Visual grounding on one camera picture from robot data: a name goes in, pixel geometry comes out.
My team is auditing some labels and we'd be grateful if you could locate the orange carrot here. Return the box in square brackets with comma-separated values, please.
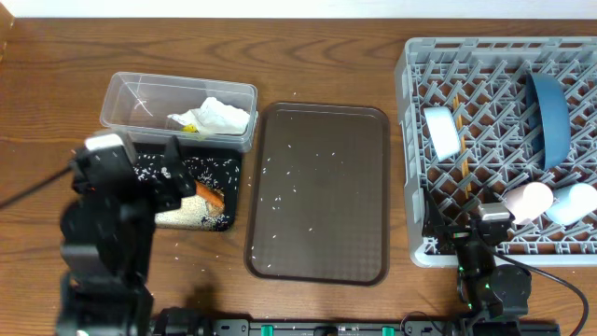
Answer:
[195, 181, 225, 209]

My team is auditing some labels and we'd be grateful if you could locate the foil snack wrapper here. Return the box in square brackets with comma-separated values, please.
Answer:
[181, 124, 198, 133]

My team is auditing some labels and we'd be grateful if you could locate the pink cup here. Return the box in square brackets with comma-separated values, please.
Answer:
[503, 182, 554, 225]

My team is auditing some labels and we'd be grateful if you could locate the white napkin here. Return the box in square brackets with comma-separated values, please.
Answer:
[167, 97, 250, 135]

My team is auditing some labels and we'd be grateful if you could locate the light blue rice bowl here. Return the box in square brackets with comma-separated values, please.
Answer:
[423, 106, 461, 161]

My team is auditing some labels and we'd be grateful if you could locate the small blue bowl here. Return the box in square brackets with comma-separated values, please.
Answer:
[546, 183, 596, 226]

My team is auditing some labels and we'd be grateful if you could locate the dark blue bowl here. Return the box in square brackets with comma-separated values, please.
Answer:
[525, 73, 571, 170]

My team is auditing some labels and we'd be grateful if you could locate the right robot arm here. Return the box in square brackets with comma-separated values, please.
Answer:
[423, 190, 532, 335]

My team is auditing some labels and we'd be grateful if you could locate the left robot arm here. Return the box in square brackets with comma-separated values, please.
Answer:
[55, 133, 196, 335]

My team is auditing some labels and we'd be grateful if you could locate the spilled rice pile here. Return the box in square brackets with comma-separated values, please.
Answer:
[134, 153, 239, 231]

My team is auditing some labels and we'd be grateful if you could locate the black plastic bin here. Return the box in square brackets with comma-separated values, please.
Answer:
[130, 142, 243, 232]

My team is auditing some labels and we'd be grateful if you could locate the clear plastic bin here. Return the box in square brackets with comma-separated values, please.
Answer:
[100, 72, 258, 153]

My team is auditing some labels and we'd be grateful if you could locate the brown plastic serving tray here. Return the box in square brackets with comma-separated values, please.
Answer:
[244, 103, 390, 287]

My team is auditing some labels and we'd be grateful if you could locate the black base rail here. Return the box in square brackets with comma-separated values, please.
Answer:
[153, 305, 561, 336]

